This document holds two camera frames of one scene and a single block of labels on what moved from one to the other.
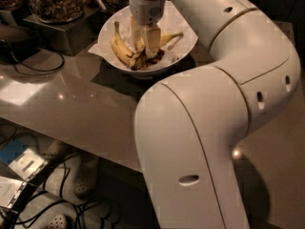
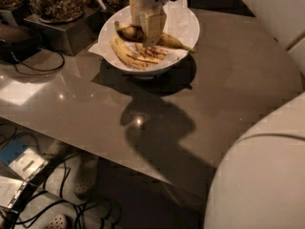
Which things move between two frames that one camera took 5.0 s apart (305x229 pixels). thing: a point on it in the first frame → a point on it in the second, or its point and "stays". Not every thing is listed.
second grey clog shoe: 56,221 stays
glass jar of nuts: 56,3 stays
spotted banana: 145,60 → 135,33
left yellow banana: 120,48 stays
